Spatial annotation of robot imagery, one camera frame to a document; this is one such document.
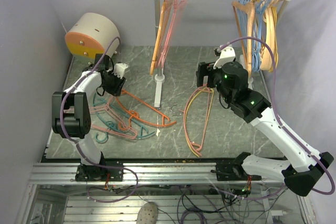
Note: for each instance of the aluminium mounting rail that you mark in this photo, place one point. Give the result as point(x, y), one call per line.
point(144, 174)

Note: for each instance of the white perforated shoe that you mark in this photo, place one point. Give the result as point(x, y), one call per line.
point(147, 214)

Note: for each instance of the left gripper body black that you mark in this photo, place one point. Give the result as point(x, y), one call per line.
point(114, 84)

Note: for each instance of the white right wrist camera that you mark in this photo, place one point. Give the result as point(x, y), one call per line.
point(226, 55)

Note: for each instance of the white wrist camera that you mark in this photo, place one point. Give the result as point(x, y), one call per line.
point(120, 69)
point(226, 55)

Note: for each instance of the orange plastic hanger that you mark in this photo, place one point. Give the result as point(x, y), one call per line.
point(143, 112)

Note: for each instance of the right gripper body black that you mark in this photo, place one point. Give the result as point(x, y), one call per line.
point(214, 76)

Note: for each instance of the hung yellow hangers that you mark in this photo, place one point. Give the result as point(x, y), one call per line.
point(270, 19)

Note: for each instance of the teal plastic hanger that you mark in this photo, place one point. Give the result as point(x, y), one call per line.
point(143, 131)

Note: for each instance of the pink plastic curved hanger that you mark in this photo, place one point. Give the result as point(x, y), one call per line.
point(189, 119)

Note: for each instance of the round beige drawer box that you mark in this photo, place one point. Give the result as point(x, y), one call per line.
point(92, 34)

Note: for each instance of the hung beige hangers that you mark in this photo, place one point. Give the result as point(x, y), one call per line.
point(273, 3)

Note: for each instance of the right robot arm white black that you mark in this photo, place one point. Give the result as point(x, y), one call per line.
point(303, 165)

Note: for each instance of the hung blue hangers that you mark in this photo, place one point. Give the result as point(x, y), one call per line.
point(259, 30)

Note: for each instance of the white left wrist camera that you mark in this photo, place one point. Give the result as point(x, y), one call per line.
point(120, 69)

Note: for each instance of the brown wooden hanger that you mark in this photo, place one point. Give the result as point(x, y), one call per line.
point(158, 48)

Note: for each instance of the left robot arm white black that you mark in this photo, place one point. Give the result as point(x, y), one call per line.
point(71, 118)

